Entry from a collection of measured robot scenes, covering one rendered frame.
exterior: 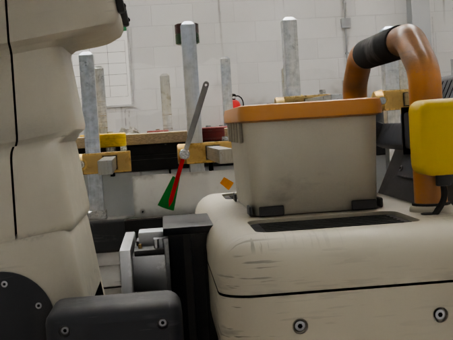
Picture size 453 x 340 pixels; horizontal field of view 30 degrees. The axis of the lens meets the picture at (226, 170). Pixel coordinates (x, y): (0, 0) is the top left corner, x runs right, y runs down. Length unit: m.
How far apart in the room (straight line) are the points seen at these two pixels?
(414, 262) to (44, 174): 0.37
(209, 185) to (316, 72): 7.42
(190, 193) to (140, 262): 1.16
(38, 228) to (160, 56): 8.42
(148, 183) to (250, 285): 1.37
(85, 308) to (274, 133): 0.26
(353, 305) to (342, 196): 0.18
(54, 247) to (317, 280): 0.29
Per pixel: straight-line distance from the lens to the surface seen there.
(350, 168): 0.88
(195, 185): 2.06
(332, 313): 0.72
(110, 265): 2.12
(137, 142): 2.22
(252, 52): 9.34
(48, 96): 0.90
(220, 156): 1.73
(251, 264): 0.71
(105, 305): 0.79
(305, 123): 0.87
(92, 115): 2.07
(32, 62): 0.91
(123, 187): 2.29
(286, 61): 2.10
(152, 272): 0.92
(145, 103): 9.22
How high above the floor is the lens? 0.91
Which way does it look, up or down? 3 degrees down
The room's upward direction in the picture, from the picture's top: 4 degrees counter-clockwise
